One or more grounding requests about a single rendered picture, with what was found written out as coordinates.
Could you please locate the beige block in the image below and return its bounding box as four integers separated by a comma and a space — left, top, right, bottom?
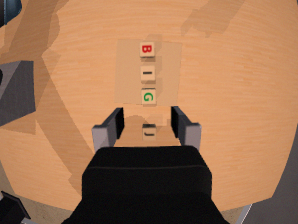
139, 42, 155, 58
142, 124, 156, 141
140, 65, 155, 81
141, 88, 156, 104

